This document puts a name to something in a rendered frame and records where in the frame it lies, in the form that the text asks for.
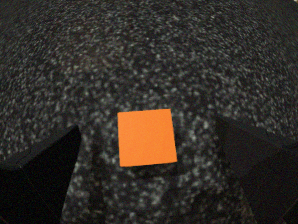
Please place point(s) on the orange block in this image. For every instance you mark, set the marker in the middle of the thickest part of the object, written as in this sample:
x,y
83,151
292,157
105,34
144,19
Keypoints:
x,y
146,138

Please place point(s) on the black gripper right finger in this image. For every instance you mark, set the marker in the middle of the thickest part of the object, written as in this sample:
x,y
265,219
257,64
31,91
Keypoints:
x,y
266,166

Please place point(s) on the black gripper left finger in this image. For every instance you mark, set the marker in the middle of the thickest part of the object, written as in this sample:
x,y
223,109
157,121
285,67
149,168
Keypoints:
x,y
34,183

